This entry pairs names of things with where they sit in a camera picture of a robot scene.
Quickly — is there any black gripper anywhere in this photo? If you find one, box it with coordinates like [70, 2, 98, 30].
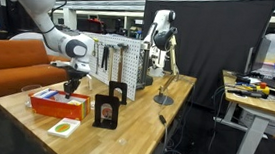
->
[63, 68, 87, 99]

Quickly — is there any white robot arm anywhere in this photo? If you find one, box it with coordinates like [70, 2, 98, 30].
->
[18, 0, 94, 98]

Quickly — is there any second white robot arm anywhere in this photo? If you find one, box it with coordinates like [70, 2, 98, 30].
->
[141, 9, 178, 87]

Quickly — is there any red cardboard box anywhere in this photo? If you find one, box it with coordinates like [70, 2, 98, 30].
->
[30, 89, 91, 120]

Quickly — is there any black metal bookend front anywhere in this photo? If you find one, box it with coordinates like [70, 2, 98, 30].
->
[92, 95, 120, 129]

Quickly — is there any black metal bookend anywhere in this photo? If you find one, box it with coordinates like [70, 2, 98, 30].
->
[92, 95, 120, 129]
[108, 81, 128, 105]

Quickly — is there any black metal bookend rear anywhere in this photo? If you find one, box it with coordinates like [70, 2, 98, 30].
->
[108, 81, 128, 105]

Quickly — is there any clear plastic cup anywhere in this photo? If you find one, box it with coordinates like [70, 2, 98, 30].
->
[21, 84, 41, 108]

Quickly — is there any white pegboard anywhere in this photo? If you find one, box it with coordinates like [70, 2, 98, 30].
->
[85, 32, 142, 101]

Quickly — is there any orange sofa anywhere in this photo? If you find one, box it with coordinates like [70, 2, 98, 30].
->
[0, 40, 67, 97]

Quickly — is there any wooden desk lamp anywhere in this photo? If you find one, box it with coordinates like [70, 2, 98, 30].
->
[154, 36, 179, 106]

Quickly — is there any black partition screen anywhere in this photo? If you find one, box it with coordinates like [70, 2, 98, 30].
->
[144, 0, 275, 108]

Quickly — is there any side desk with tools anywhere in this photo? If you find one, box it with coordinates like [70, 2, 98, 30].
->
[222, 71, 275, 154]

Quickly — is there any computer monitor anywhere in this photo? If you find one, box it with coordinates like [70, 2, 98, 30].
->
[247, 37, 271, 74]

